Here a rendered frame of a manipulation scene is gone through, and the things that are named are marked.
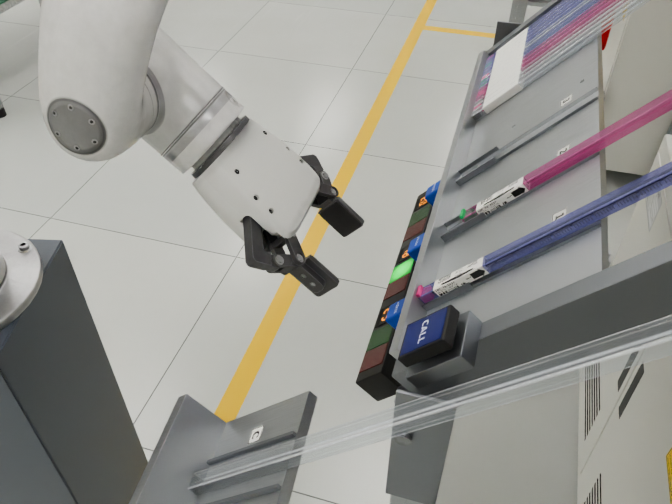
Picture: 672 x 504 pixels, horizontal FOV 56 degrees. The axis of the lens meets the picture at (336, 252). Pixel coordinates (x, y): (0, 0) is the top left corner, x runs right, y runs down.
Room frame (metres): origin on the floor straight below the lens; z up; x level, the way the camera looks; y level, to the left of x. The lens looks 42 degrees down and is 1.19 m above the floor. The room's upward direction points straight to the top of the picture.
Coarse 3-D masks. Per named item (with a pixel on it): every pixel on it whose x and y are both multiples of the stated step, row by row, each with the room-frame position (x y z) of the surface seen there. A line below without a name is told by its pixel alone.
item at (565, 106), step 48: (528, 96) 0.74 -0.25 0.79; (576, 96) 0.64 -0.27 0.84; (480, 144) 0.71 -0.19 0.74; (528, 144) 0.62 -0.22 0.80; (576, 144) 0.54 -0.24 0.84; (480, 192) 0.59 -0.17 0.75; (528, 192) 0.51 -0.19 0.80; (576, 192) 0.46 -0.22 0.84; (480, 240) 0.49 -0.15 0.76; (576, 240) 0.39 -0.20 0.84; (480, 288) 0.41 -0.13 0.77; (528, 288) 0.37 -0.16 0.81
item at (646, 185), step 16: (656, 176) 0.39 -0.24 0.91; (624, 192) 0.40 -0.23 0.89; (640, 192) 0.39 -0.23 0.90; (656, 192) 0.39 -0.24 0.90; (592, 208) 0.40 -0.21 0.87; (608, 208) 0.40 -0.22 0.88; (560, 224) 0.41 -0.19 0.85; (576, 224) 0.40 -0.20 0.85; (528, 240) 0.41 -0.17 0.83; (544, 240) 0.41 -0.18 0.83; (496, 256) 0.42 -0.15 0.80; (512, 256) 0.41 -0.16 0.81; (432, 288) 0.44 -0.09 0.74
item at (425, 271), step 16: (480, 64) 0.95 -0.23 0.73; (480, 80) 0.90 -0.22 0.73; (464, 112) 0.80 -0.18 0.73; (464, 128) 0.76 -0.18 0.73; (464, 144) 0.72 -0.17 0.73; (448, 160) 0.68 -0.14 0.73; (464, 160) 0.69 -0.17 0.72; (448, 176) 0.64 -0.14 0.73; (448, 192) 0.61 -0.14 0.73; (432, 208) 0.58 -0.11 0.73; (448, 208) 0.59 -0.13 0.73; (432, 224) 0.55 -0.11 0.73; (432, 240) 0.52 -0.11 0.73; (432, 256) 0.50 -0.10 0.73; (416, 272) 0.47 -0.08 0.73; (432, 272) 0.48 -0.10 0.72; (416, 288) 0.45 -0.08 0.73; (416, 304) 0.43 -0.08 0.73; (400, 320) 0.41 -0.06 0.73; (416, 320) 0.41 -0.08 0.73; (400, 336) 0.38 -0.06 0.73
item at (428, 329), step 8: (440, 312) 0.35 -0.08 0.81; (424, 320) 0.35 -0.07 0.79; (432, 320) 0.34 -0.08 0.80; (440, 320) 0.34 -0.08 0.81; (408, 328) 0.35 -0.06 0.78; (416, 328) 0.35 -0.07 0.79; (424, 328) 0.34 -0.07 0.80; (432, 328) 0.33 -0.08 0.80; (440, 328) 0.33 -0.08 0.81; (408, 336) 0.34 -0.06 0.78; (416, 336) 0.34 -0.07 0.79; (424, 336) 0.33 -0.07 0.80; (432, 336) 0.32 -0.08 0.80; (440, 336) 0.32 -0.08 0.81; (408, 344) 0.33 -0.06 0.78; (416, 344) 0.33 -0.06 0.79; (424, 344) 0.32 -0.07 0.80
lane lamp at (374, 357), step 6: (378, 348) 0.43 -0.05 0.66; (384, 348) 0.42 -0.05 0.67; (366, 354) 0.43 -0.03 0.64; (372, 354) 0.43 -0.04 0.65; (378, 354) 0.42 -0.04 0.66; (384, 354) 0.42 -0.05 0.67; (366, 360) 0.42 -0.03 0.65; (372, 360) 0.42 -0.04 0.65; (378, 360) 0.41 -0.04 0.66; (366, 366) 0.41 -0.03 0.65; (372, 366) 0.41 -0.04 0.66; (360, 372) 0.41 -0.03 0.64
